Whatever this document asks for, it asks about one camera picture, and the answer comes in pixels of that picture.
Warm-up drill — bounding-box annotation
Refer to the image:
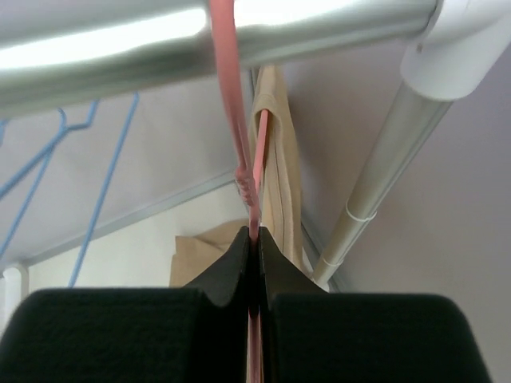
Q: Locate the beige t shirt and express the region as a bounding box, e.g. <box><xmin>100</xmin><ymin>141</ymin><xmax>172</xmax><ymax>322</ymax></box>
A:
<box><xmin>169</xmin><ymin>65</ymin><xmax>311</xmax><ymax>287</ymax></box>

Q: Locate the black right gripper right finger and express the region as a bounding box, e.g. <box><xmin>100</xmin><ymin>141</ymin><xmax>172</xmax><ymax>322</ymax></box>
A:
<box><xmin>259</xmin><ymin>228</ymin><xmax>490</xmax><ymax>382</ymax></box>

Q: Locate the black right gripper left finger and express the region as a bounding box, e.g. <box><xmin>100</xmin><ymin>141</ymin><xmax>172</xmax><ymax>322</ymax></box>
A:
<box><xmin>1</xmin><ymin>227</ymin><xmax>250</xmax><ymax>382</ymax></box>

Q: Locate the pink hanger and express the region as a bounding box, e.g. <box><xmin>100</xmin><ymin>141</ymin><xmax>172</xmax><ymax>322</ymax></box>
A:
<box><xmin>209</xmin><ymin>1</ymin><xmax>263</xmax><ymax>382</ymax></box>

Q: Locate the blue hanger with teal shirt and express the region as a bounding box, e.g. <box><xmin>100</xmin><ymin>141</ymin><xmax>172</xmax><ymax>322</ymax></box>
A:
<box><xmin>1</xmin><ymin>100</ymin><xmax>100</xmax><ymax>258</ymax></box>

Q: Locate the metal clothes rack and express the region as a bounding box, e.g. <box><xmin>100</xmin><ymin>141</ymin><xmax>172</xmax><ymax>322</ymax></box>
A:
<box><xmin>1</xmin><ymin>1</ymin><xmax>510</xmax><ymax>331</ymax></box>

